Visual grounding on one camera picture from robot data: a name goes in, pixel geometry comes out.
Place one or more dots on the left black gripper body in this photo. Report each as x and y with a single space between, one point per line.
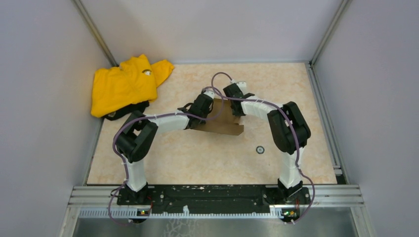
204 114

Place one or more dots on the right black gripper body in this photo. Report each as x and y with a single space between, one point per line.
237 114

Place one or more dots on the brown cardboard box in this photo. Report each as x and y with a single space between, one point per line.
225 123

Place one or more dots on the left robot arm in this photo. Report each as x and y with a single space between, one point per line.
133 142

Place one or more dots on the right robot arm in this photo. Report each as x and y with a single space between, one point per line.
289 130

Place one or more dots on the yellow shirt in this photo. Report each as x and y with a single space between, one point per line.
133 81

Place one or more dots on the black garment under shirt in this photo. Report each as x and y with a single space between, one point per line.
127 110

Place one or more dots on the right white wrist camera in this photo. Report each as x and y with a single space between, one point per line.
242 85

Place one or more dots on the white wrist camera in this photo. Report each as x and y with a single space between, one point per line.
209 93
242 85

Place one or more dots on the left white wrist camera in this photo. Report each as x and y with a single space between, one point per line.
209 93

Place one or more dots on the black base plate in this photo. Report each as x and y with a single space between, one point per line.
219 199

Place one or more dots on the aluminium frame rail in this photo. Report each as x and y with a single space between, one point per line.
101 201

